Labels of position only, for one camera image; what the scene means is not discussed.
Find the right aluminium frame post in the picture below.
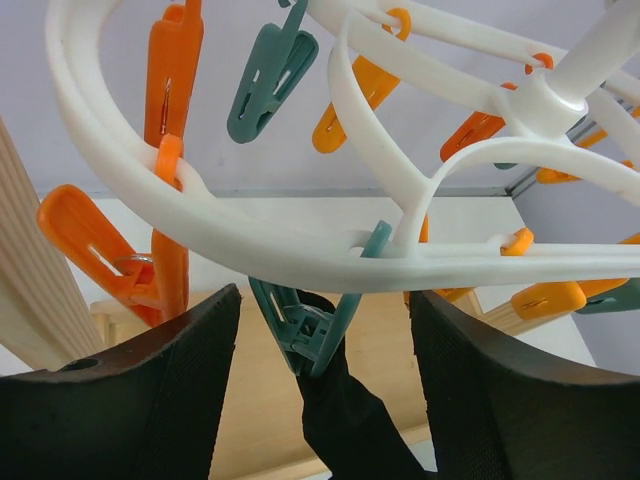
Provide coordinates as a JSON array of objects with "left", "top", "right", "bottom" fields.
[{"left": 505, "top": 167, "right": 538, "bottom": 199}]

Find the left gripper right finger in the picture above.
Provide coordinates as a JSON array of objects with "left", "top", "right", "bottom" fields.
[{"left": 409, "top": 291, "right": 639, "bottom": 479}]

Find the black sock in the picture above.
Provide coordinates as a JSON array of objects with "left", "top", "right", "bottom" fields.
[{"left": 294, "top": 292, "right": 426, "bottom": 480}]

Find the wooden hanging rack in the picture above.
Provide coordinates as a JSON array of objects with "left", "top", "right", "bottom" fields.
[{"left": 0, "top": 117, "right": 596, "bottom": 480}]

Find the white clip hanger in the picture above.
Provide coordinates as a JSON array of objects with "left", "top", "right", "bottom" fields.
[{"left": 45, "top": 1, "right": 639, "bottom": 293}]

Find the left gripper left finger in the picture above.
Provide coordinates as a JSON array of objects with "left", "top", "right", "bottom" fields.
[{"left": 1, "top": 284, "right": 240, "bottom": 479}]

